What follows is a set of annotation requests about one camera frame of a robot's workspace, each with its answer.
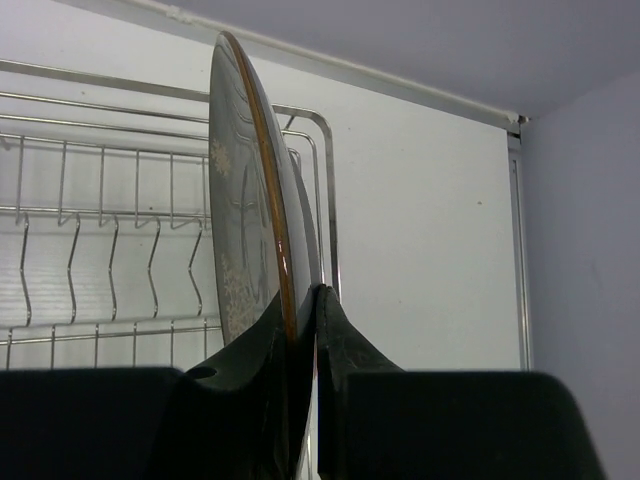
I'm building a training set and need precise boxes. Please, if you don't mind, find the wire metal dish rack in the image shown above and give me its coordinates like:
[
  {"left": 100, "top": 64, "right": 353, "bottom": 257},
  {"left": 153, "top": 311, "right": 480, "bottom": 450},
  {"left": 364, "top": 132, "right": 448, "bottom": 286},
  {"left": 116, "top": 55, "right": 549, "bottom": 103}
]
[{"left": 1, "top": 60, "right": 339, "bottom": 370}]

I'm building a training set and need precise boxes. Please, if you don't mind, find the grey deer pattern plate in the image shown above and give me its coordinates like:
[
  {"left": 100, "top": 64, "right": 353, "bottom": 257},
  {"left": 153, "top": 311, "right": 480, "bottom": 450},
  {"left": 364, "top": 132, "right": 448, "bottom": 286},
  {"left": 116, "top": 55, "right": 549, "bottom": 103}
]
[{"left": 208, "top": 32, "right": 322, "bottom": 479}]

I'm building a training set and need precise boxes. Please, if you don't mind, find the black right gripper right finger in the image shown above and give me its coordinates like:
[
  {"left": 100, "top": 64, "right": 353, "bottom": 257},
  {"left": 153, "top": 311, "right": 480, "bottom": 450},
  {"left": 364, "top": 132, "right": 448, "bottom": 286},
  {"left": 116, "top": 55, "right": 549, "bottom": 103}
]
[{"left": 315, "top": 285, "right": 401, "bottom": 479}]

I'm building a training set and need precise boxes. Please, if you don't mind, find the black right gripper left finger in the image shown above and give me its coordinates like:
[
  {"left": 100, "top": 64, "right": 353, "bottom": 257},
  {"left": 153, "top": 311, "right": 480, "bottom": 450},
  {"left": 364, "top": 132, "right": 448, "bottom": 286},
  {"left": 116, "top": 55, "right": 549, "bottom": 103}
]
[{"left": 149, "top": 296, "right": 297, "bottom": 479}]

